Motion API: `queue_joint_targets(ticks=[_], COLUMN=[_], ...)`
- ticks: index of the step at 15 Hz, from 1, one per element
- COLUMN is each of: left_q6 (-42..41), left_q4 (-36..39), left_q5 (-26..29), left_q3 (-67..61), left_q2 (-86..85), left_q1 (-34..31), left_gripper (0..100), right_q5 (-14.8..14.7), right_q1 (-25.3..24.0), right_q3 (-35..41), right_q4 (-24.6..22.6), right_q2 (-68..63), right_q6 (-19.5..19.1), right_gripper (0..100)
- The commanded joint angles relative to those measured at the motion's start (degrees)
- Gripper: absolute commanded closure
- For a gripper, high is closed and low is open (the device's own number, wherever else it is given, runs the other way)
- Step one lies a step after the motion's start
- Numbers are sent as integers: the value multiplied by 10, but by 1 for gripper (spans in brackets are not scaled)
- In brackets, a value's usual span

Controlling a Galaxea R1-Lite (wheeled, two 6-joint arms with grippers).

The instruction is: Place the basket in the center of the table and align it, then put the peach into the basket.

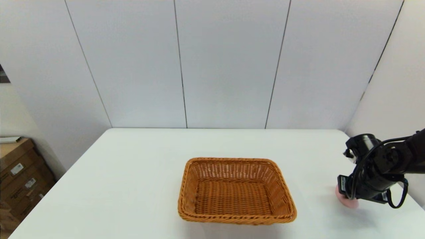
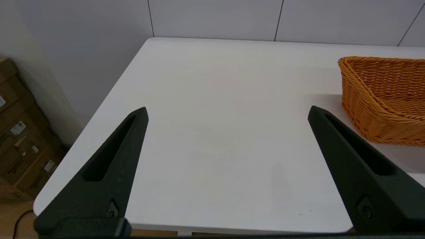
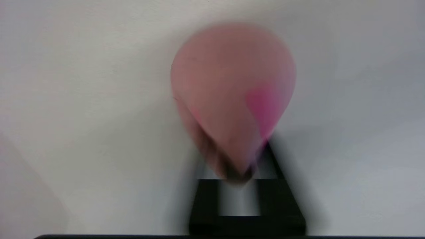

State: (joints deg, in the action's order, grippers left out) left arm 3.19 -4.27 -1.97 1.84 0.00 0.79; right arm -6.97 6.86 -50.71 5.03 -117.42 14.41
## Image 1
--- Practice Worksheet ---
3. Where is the low cardboard box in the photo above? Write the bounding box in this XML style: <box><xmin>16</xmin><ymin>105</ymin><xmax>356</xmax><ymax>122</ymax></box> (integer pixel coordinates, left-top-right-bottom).
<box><xmin>0</xmin><ymin>201</ymin><xmax>21</xmax><ymax>239</ymax></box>

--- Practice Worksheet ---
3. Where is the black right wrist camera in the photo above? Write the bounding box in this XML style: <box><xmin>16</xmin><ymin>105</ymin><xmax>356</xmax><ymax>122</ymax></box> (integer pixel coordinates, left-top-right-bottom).
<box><xmin>343</xmin><ymin>134</ymin><xmax>383</xmax><ymax>164</ymax></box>

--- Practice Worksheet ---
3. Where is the small cardboard box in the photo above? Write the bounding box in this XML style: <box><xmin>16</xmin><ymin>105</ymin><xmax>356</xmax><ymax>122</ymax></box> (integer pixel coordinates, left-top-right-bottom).
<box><xmin>0</xmin><ymin>139</ymin><xmax>36</xmax><ymax>172</ymax></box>

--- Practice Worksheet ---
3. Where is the orange woven wicker basket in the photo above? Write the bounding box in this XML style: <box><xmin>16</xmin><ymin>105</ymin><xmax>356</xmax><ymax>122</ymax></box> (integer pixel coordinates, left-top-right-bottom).
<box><xmin>177</xmin><ymin>157</ymin><xmax>297</xmax><ymax>225</ymax></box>

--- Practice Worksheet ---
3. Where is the dark wall picture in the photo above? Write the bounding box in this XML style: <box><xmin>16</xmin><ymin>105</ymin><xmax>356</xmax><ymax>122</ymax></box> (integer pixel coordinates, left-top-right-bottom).
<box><xmin>0</xmin><ymin>63</ymin><xmax>12</xmax><ymax>84</ymax></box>

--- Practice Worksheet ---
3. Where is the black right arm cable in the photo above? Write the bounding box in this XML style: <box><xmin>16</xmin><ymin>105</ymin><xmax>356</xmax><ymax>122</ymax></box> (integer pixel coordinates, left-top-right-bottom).
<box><xmin>345</xmin><ymin>135</ymin><xmax>414</xmax><ymax>209</ymax></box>

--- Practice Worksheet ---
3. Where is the pink peach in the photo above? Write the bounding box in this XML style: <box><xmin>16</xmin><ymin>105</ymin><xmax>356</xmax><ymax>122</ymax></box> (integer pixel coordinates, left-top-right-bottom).
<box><xmin>335</xmin><ymin>185</ymin><xmax>360</xmax><ymax>209</ymax></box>

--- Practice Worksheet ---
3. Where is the cardboard box with white labels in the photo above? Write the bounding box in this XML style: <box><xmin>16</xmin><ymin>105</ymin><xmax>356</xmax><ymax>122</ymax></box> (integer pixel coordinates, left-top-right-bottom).
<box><xmin>0</xmin><ymin>150</ymin><xmax>56</xmax><ymax>222</ymax></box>

